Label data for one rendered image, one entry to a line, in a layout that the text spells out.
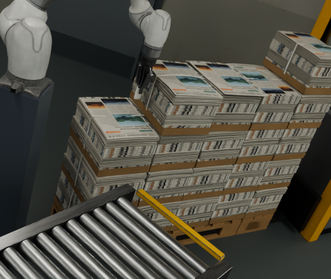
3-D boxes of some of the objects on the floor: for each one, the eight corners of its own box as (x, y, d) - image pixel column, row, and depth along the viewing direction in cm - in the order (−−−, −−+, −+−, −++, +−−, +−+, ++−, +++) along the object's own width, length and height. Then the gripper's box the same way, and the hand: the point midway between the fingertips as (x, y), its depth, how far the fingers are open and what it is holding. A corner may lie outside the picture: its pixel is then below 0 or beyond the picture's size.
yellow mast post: (244, 176, 400) (353, -61, 310) (252, 175, 405) (362, -58, 316) (251, 183, 394) (365, -57, 304) (259, 182, 399) (373, -54, 309)
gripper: (163, 61, 233) (149, 105, 245) (150, 48, 242) (137, 92, 254) (149, 60, 229) (135, 105, 241) (136, 47, 238) (124, 92, 249)
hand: (138, 92), depth 245 cm, fingers closed
